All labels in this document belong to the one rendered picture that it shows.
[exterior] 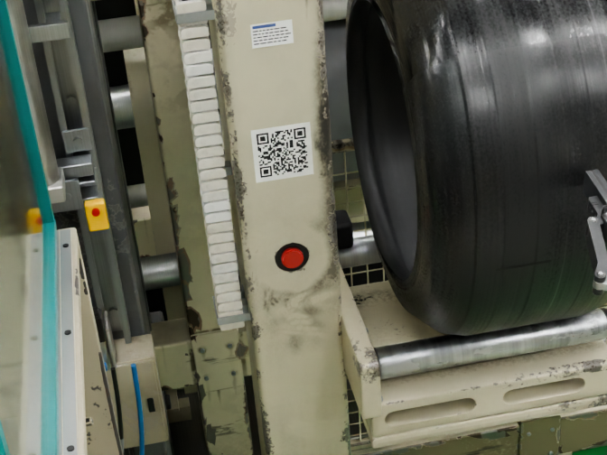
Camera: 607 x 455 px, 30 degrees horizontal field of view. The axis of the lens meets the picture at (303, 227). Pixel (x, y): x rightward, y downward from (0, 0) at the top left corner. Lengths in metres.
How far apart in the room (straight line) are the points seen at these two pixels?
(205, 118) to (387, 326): 0.55
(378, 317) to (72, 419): 0.92
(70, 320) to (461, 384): 0.68
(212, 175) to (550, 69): 0.44
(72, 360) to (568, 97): 0.63
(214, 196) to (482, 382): 0.46
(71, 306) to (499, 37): 0.57
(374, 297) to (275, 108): 0.55
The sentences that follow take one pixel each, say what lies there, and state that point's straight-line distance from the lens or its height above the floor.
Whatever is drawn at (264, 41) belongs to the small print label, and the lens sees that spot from 1.36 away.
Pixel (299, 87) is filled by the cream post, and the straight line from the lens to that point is 1.40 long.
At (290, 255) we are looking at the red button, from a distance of 1.50.
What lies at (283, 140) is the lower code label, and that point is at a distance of 1.42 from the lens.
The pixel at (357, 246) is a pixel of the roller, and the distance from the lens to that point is 1.78.
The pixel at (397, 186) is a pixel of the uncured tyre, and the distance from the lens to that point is 1.81.
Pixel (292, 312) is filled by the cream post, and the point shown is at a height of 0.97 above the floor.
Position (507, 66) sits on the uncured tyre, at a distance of 1.32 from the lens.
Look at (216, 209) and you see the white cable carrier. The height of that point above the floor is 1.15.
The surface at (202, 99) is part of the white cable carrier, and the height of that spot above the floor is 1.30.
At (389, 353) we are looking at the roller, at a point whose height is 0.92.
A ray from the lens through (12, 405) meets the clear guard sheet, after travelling 0.79.
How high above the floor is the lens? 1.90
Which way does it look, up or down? 32 degrees down
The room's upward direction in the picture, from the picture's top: 5 degrees counter-clockwise
